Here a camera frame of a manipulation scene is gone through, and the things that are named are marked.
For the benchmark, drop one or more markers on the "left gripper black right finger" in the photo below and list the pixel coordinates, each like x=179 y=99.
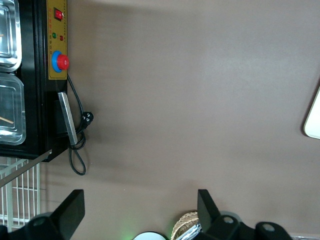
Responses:
x=210 y=220

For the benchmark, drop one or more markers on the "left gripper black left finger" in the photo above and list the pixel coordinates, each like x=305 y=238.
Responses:
x=67 y=215

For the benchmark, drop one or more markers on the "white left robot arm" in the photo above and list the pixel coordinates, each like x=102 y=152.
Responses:
x=150 y=236

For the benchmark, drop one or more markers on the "beige plastic tray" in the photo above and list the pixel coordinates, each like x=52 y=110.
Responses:
x=313 y=120

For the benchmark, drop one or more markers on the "light tan wicker basket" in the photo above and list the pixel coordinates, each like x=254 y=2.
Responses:
x=182 y=222

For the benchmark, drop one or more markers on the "flat metal strip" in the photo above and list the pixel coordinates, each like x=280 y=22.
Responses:
x=25 y=167

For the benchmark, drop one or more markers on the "black food warmer appliance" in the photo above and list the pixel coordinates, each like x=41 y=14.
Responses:
x=32 y=100

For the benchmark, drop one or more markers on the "stainless steel pan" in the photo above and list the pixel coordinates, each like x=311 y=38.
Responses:
x=12 y=105
x=10 y=25

